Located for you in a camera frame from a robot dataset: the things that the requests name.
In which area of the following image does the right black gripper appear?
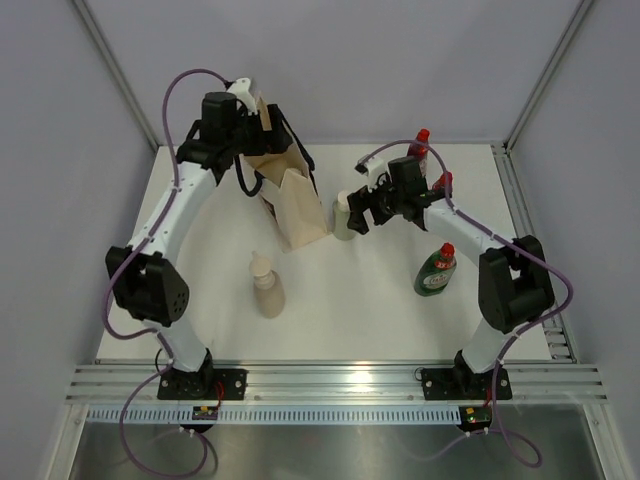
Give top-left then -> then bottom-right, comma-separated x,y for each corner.
348,171 -> 406,234

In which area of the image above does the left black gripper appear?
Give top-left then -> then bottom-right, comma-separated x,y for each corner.
225,104 -> 291,157

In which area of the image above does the green lotion bottle white cap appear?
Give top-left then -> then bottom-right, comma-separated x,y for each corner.
333,190 -> 356,241

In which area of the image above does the beige canvas tote bag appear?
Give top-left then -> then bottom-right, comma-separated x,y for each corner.
241,98 -> 329,253

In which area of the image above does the red dish soap bottle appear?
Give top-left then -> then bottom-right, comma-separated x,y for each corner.
407,128 -> 431,177
431,171 -> 453,192

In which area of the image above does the red dish soap bottle front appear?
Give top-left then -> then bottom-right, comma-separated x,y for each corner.
431,171 -> 453,192

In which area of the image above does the green dish soap bottle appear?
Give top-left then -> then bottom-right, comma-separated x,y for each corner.
413,242 -> 457,297

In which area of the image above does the beige lotion bottle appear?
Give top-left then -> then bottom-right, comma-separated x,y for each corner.
249,252 -> 286,319

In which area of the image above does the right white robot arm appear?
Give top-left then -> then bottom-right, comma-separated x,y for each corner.
347,156 -> 555,398

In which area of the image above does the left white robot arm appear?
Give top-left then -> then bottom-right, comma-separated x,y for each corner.
106,92 -> 292,399

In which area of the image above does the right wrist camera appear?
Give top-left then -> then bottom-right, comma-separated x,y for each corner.
354,155 -> 389,192

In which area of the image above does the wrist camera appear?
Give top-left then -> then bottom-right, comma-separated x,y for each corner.
354,155 -> 389,192
226,77 -> 260,115

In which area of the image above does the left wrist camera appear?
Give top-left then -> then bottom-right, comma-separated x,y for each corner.
226,77 -> 260,115

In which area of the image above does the right aluminium frame post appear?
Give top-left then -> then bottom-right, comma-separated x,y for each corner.
503,0 -> 597,154

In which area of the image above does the aluminium frame post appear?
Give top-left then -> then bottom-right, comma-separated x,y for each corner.
68,0 -> 161,152
503,0 -> 597,154

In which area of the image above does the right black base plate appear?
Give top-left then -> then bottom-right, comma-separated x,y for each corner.
414,367 -> 513,401

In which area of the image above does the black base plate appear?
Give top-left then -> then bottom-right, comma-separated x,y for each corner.
157,367 -> 248,401
414,367 -> 513,401

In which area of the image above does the white slotted cable duct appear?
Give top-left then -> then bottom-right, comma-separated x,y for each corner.
86,404 -> 461,426

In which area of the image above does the left aluminium frame post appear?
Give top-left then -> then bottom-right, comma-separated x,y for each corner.
68,0 -> 161,152

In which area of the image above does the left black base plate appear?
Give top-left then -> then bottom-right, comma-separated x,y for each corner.
157,367 -> 248,401

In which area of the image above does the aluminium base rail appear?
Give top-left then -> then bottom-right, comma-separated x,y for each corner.
66,363 -> 607,404

